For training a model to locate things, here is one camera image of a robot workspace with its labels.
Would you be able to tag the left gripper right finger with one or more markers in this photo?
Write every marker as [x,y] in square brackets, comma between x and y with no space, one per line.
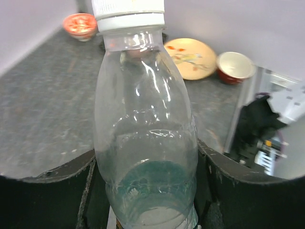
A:
[231,196]

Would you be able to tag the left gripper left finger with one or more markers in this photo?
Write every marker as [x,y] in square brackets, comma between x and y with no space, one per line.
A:
[71,196]

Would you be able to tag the clear bottle green label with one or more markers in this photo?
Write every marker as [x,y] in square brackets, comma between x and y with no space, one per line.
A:
[145,138]

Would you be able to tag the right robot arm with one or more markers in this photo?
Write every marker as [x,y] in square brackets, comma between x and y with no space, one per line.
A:
[263,117]

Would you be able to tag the red white bowl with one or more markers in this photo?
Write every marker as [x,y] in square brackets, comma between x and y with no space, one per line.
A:
[234,68]

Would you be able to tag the beige bird plate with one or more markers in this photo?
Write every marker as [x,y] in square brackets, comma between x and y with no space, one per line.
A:
[194,59]

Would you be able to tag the orange floral small bowl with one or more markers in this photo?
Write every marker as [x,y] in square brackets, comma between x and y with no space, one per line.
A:
[81,26]

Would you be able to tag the white slotted cable duct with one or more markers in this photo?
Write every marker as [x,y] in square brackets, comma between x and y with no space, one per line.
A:
[269,151]

